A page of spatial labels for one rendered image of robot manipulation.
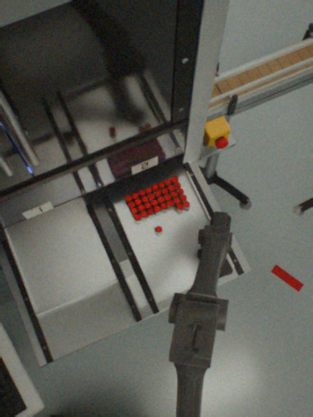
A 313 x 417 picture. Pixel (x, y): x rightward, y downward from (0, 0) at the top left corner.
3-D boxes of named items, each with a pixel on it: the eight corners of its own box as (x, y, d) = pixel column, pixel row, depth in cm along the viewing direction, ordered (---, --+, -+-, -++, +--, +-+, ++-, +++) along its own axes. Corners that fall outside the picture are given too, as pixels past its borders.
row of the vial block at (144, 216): (133, 219, 166) (132, 215, 162) (184, 198, 168) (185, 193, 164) (135, 226, 165) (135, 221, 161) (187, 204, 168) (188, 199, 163)
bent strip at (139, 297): (120, 265, 162) (118, 262, 156) (129, 261, 162) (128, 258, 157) (138, 308, 158) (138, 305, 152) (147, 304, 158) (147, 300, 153)
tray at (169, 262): (112, 204, 168) (112, 201, 164) (187, 174, 171) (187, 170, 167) (156, 302, 158) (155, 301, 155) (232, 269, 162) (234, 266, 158)
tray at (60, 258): (0, 217, 167) (-3, 214, 163) (76, 186, 170) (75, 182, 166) (38, 316, 157) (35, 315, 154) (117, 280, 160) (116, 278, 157)
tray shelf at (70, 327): (-12, 225, 168) (-15, 224, 166) (185, 142, 176) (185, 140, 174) (40, 367, 155) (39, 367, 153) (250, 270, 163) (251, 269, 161)
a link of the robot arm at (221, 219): (197, 238, 133) (231, 242, 132) (203, 199, 139) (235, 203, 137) (199, 256, 144) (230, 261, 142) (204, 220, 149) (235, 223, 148)
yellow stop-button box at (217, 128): (198, 129, 167) (200, 119, 160) (218, 120, 168) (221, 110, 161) (208, 149, 165) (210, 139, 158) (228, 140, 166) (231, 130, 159)
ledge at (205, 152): (182, 125, 178) (182, 123, 176) (217, 111, 180) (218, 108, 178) (200, 160, 174) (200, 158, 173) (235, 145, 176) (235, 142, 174)
